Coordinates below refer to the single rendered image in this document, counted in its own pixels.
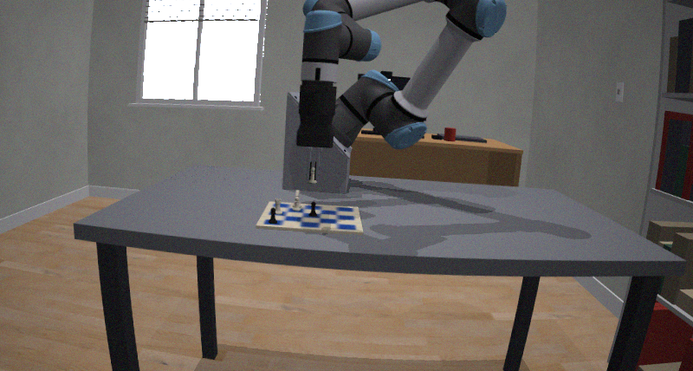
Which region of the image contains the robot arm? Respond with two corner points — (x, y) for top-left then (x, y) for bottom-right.
(302, 0), (507, 150)

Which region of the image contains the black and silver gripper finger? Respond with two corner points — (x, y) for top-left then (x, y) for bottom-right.
(306, 146), (313, 180)
(314, 147), (322, 180)

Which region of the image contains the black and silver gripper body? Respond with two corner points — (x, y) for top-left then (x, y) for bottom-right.
(296, 62), (338, 148)

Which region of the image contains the blue and cream chessboard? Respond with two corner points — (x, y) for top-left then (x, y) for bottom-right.
(256, 201), (363, 235)

